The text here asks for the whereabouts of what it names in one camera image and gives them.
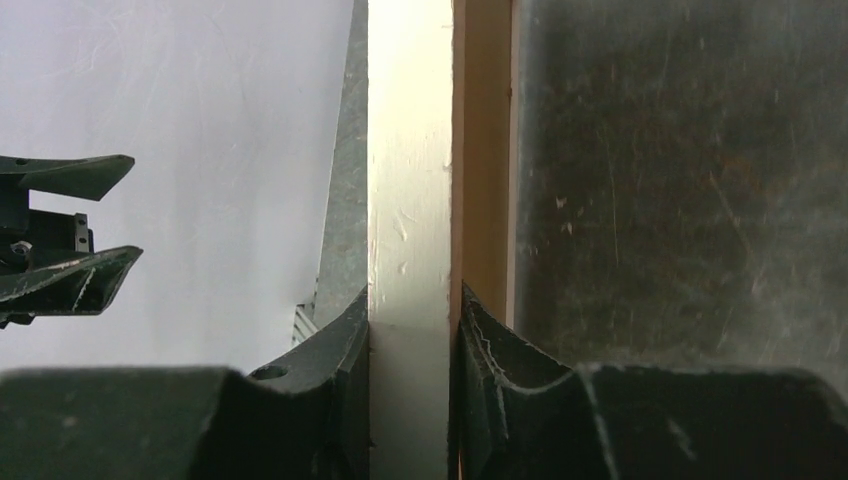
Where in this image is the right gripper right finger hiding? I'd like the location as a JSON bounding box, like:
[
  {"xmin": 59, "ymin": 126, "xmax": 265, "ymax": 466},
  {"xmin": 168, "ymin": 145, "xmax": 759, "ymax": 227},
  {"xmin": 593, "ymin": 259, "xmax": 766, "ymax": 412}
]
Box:
[{"xmin": 458, "ymin": 289, "xmax": 847, "ymax": 479}]

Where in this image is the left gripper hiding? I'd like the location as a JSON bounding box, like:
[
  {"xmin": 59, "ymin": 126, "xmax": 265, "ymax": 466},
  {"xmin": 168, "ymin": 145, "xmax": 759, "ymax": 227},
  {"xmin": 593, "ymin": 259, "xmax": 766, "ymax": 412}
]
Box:
[{"xmin": 1, "ymin": 154, "xmax": 143, "ymax": 327}]

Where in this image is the white wooden picture frame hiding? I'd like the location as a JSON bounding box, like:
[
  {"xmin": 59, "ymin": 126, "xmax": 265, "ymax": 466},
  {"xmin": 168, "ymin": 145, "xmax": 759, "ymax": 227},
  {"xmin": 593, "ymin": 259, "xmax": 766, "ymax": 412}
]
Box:
[{"xmin": 367, "ymin": 1, "xmax": 514, "ymax": 479}]

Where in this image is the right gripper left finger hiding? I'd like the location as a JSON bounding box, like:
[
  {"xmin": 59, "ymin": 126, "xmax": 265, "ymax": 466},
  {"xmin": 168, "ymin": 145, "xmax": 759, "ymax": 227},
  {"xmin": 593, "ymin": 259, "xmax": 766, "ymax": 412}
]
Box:
[{"xmin": 1, "ymin": 294, "xmax": 370, "ymax": 479}]

